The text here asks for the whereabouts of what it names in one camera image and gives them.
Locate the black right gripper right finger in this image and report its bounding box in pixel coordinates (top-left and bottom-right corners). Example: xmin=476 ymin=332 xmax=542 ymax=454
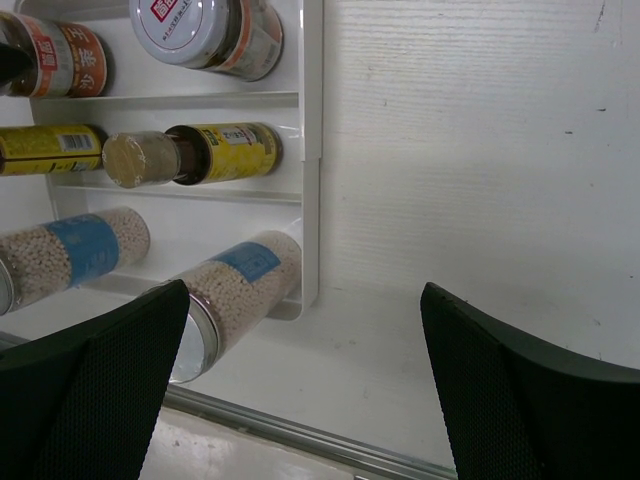
xmin=420 ymin=283 xmax=639 ymax=479

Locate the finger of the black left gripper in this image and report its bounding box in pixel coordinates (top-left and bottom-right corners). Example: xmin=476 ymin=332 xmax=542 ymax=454
xmin=0 ymin=43 xmax=33 ymax=95

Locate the aluminium front rail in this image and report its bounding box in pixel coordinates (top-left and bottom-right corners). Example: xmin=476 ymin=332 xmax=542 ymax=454
xmin=164 ymin=385 xmax=457 ymax=479

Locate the yellow bottle tan cap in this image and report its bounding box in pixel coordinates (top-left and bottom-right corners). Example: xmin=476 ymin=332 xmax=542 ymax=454
xmin=1 ymin=124 xmax=108 ymax=177

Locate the white stepped organizer tray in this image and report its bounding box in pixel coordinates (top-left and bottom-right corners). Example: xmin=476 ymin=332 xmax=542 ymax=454
xmin=14 ymin=1 xmax=323 ymax=321

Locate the pink spice jar white lid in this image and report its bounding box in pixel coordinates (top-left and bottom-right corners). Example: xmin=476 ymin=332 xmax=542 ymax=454
xmin=1 ymin=11 xmax=109 ymax=98

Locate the yellow bottle brown cap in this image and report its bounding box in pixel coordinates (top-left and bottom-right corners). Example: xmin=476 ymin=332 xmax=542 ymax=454
xmin=102 ymin=122 xmax=283 ymax=189

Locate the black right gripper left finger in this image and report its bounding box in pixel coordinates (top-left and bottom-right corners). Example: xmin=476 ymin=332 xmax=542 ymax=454
xmin=1 ymin=280 xmax=189 ymax=479

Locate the white can blue label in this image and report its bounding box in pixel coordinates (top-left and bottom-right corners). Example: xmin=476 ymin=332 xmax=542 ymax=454
xmin=170 ymin=230 xmax=302 ymax=384

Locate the white can beige label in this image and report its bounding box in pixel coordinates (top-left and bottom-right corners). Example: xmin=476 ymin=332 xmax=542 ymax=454
xmin=1 ymin=207 xmax=151 ymax=315

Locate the brown spice jar white lid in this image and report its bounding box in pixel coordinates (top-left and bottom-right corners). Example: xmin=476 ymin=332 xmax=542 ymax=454
xmin=129 ymin=0 xmax=284 ymax=82

